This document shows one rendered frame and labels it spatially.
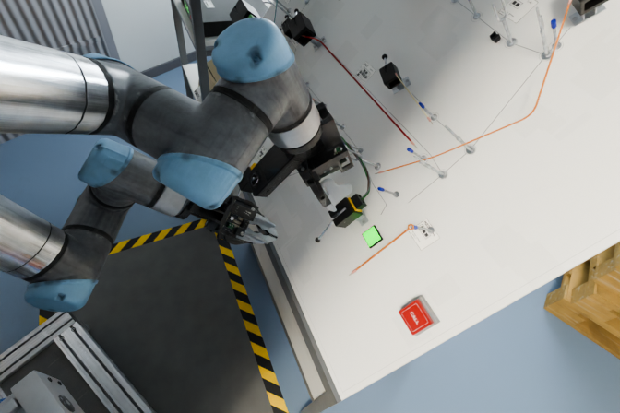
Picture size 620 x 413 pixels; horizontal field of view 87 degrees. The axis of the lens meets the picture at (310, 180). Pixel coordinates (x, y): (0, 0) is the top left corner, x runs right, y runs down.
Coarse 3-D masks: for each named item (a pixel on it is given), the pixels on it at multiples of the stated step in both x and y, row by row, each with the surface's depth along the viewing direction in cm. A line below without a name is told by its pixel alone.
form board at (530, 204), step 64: (320, 0) 103; (384, 0) 87; (448, 0) 75; (320, 64) 98; (384, 64) 83; (448, 64) 72; (512, 64) 64; (576, 64) 57; (384, 128) 80; (512, 128) 62; (576, 128) 56; (384, 192) 76; (448, 192) 67; (512, 192) 60; (576, 192) 54; (320, 256) 85; (384, 256) 74; (448, 256) 65; (512, 256) 58; (576, 256) 52; (320, 320) 81; (384, 320) 71; (448, 320) 63
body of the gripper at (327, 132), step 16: (320, 112) 45; (320, 128) 44; (336, 128) 45; (304, 144) 43; (320, 144) 48; (336, 144) 48; (304, 160) 49; (320, 160) 48; (336, 160) 49; (304, 176) 49; (320, 176) 52
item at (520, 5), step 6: (510, 0) 66; (516, 0) 65; (522, 0) 65; (528, 0) 64; (534, 0) 63; (510, 6) 66; (516, 6) 65; (522, 6) 64; (528, 6) 64; (498, 12) 67; (504, 12) 66; (510, 12) 66; (516, 12) 65; (522, 12) 64; (528, 12) 64; (510, 18) 65; (516, 18) 65
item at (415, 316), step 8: (416, 304) 64; (400, 312) 65; (408, 312) 65; (416, 312) 64; (424, 312) 63; (408, 320) 64; (416, 320) 63; (424, 320) 62; (432, 320) 62; (416, 328) 63; (424, 328) 63
